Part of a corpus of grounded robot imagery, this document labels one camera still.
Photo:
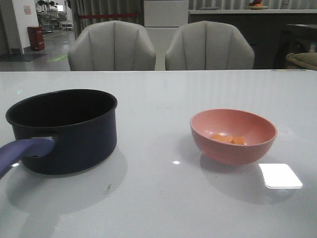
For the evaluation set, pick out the orange ham slice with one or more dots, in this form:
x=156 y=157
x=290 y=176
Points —
x=217 y=137
x=238 y=140
x=227 y=139

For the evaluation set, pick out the pink bowl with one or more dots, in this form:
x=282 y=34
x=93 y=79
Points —
x=258 y=133

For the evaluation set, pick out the dark blue saucepan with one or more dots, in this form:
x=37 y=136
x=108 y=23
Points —
x=61 y=132

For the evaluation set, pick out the right grey upholstered chair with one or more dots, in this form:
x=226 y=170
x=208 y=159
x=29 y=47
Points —
x=208 y=45

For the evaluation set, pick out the grey upholstered chair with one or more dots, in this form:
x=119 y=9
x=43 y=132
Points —
x=112 y=46
x=208 y=45

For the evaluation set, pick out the left grey upholstered chair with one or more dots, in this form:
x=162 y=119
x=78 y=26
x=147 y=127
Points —
x=112 y=46

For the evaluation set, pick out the white cabinet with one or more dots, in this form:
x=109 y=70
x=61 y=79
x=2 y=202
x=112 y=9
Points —
x=161 y=19

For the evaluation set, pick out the red barrier tape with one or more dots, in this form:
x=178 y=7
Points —
x=105 y=16

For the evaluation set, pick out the dark counter with white top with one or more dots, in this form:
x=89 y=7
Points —
x=267 y=31

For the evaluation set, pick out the red bin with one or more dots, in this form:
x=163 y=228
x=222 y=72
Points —
x=36 y=38

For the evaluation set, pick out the plate with fruit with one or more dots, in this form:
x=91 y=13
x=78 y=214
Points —
x=256 y=5

